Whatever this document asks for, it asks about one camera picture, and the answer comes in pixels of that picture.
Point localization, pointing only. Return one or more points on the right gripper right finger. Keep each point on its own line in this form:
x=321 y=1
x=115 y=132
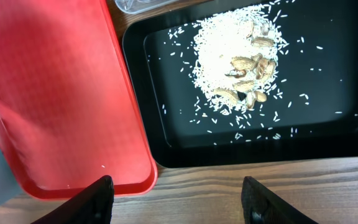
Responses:
x=262 y=206

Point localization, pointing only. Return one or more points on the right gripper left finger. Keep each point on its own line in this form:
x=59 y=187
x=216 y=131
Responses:
x=93 y=205

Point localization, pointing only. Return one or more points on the rice and peanut scraps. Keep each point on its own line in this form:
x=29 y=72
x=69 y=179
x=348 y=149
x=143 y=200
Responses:
x=228 y=59

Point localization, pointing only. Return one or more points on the black waste tray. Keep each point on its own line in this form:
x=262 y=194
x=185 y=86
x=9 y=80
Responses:
x=258 y=150

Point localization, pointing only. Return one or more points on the red serving tray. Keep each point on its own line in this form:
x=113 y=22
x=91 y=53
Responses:
x=68 y=113

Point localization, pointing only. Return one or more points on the clear plastic bin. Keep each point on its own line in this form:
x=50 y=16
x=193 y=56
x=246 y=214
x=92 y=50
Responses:
x=139 y=6

